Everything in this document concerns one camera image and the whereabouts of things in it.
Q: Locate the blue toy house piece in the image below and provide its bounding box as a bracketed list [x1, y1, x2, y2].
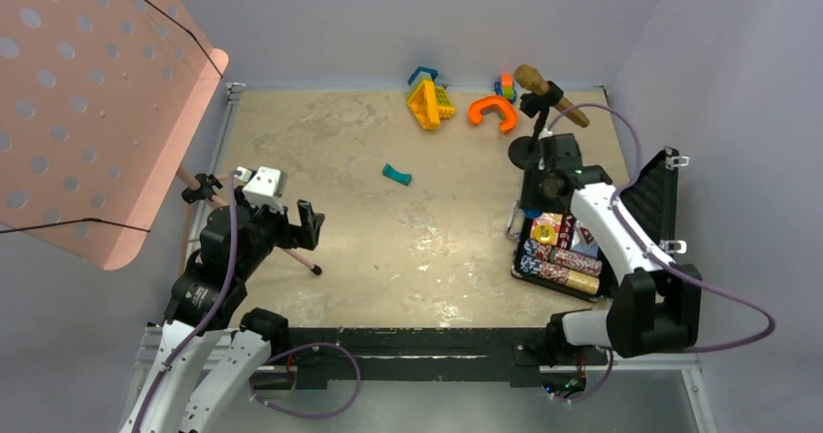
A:
[407, 66, 439, 88]

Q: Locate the black poker set case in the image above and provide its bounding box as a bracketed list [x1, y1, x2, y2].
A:
[511, 147, 688, 302]

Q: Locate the chrome case handle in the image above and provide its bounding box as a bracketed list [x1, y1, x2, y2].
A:
[505, 201, 525, 242]

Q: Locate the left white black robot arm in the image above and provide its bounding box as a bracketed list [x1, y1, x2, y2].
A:
[122, 167, 325, 432]

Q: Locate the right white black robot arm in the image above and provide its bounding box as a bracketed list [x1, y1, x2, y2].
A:
[521, 134, 702, 365]

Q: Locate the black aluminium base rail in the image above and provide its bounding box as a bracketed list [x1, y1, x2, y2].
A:
[131, 323, 702, 393]

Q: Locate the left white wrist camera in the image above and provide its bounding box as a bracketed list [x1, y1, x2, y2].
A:
[230, 166, 288, 215]

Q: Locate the red Texas Hold'em card box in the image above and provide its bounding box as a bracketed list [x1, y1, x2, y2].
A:
[529, 213, 564, 246]

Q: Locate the yellow round dealer button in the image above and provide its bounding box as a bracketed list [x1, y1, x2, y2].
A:
[532, 223, 558, 246]

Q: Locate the gold toy microphone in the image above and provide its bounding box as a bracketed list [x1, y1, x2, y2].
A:
[513, 64, 590, 128]

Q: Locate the pink perforated music stand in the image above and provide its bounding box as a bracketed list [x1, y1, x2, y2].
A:
[0, 0, 323, 277]

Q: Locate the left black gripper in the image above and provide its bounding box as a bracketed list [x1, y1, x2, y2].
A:
[233, 184, 322, 279]

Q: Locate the colourful toy car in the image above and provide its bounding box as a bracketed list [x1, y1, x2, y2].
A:
[493, 74, 517, 104]

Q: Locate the gold poker chip stack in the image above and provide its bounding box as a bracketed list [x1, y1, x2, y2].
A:
[566, 270, 600, 295]

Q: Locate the blue white poker chip stack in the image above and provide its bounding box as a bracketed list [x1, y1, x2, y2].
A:
[519, 239, 554, 277]

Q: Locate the red white poker chip stack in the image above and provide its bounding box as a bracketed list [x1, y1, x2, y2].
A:
[540, 247, 603, 285]

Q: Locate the blue ace card box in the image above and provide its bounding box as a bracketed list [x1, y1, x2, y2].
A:
[570, 220, 599, 258]

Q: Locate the triangular red black button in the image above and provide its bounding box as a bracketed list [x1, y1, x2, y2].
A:
[576, 225, 595, 247]

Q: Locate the yellow toy basket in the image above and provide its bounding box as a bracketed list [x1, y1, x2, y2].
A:
[407, 78, 456, 131]

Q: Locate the teal curved block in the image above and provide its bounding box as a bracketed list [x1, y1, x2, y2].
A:
[381, 163, 412, 186]

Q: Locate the blue round dealer button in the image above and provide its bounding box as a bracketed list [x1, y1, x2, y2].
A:
[523, 209, 543, 219]

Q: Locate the orange horseshoe toy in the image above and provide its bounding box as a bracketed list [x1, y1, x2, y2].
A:
[468, 95, 519, 134]

